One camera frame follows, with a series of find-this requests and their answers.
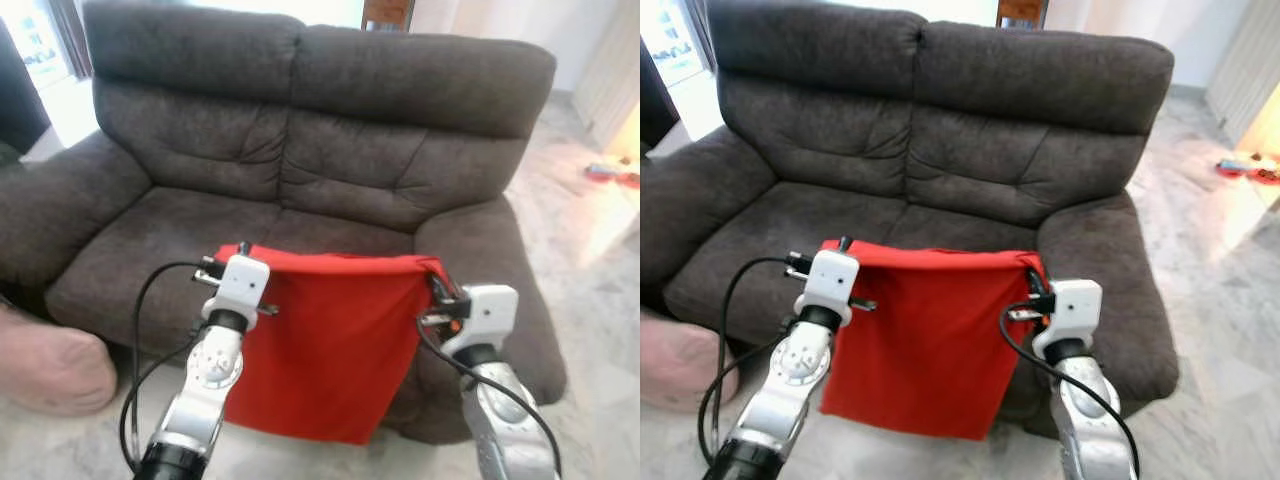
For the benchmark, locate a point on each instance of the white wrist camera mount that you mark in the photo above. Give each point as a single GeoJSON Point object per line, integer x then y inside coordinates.
{"type": "Point", "coordinates": [1072, 308]}
{"type": "Point", "coordinates": [240, 285]}
{"type": "Point", "coordinates": [830, 283]}
{"type": "Point", "coordinates": [490, 312]}

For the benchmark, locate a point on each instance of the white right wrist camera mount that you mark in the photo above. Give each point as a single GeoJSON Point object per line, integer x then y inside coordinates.
{"type": "Point", "coordinates": [1072, 308]}
{"type": "Point", "coordinates": [490, 312]}

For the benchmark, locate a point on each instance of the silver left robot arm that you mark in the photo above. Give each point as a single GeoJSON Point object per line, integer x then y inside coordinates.
{"type": "Point", "coordinates": [200, 400]}
{"type": "Point", "coordinates": [790, 400]}

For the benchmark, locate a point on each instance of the white curtain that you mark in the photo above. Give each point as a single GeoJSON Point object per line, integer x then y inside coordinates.
{"type": "Point", "coordinates": [610, 70]}
{"type": "Point", "coordinates": [1250, 65]}

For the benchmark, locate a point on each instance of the dark grey fabric loveseat sofa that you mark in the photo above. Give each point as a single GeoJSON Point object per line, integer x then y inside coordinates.
{"type": "Point", "coordinates": [930, 150]}
{"type": "Point", "coordinates": [300, 150]}

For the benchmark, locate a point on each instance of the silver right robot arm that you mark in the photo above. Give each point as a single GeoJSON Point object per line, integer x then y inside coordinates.
{"type": "Point", "coordinates": [505, 430]}
{"type": "Point", "coordinates": [1090, 430]}

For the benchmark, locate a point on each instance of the dark wooden door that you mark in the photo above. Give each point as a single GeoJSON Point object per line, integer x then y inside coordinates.
{"type": "Point", "coordinates": [655, 105]}
{"type": "Point", "coordinates": [20, 100]}

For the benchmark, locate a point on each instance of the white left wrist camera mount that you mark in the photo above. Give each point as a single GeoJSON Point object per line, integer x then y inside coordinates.
{"type": "Point", "coordinates": [830, 283]}
{"type": "Point", "coordinates": [240, 285]}

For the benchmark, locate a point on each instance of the brown wooden stand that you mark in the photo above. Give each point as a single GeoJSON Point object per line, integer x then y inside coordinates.
{"type": "Point", "coordinates": [388, 12]}
{"type": "Point", "coordinates": [1022, 11]}

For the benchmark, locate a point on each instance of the red pillow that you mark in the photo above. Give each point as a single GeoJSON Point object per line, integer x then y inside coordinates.
{"type": "Point", "coordinates": [930, 350]}
{"type": "Point", "coordinates": [330, 350]}

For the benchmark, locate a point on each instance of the red toy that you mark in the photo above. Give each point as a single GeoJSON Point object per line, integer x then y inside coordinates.
{"type": "Point", "coordinates": [1245, 168]}
{"type": "Point", "coordinates": [610, 172]}

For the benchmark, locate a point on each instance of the pink pillow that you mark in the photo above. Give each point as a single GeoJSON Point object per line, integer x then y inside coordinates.
{"type": "Point", "coordinates": [675, 365]}
{"type": "Point", "coordinates": [55, 365]}

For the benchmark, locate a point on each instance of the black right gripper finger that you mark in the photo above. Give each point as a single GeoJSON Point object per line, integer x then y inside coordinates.
{"type": "Point", "coordinates": [1032, 279]}
{"type": "Point", "coordinates": [440, 285]}

